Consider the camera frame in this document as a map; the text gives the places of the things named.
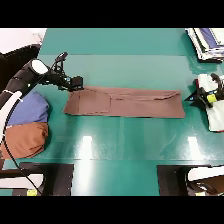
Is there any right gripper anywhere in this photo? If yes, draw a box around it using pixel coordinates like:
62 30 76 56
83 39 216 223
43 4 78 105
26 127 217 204
192 87 215 110

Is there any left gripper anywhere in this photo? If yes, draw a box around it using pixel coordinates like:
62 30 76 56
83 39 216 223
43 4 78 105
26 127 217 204
70 75 85 92

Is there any brown garment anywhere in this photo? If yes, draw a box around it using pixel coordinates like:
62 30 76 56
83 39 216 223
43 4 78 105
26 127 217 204
62 86 187 119

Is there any white garment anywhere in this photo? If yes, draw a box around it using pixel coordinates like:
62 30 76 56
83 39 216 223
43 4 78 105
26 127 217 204
196 73 224 133

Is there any blue garment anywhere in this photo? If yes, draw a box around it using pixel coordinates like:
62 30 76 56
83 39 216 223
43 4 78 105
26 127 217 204
6 91 51 127

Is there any heap of clothes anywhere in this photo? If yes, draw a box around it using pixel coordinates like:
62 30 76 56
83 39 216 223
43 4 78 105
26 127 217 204
184 27 224 64

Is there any orange-brown garment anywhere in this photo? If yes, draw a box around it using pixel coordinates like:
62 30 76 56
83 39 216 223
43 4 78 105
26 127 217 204
0 121 50 160

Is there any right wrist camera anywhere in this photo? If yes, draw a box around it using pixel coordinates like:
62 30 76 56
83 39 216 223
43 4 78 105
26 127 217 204
210 72 224 95

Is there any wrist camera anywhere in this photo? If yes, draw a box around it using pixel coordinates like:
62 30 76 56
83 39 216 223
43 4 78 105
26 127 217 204
210 72 224 95
53 51 69 72

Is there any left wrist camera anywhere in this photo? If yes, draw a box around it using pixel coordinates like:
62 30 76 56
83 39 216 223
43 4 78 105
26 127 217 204
53 51 69 72

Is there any black cable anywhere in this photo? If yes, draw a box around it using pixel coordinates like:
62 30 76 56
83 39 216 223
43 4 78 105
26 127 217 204
1 97 44 197

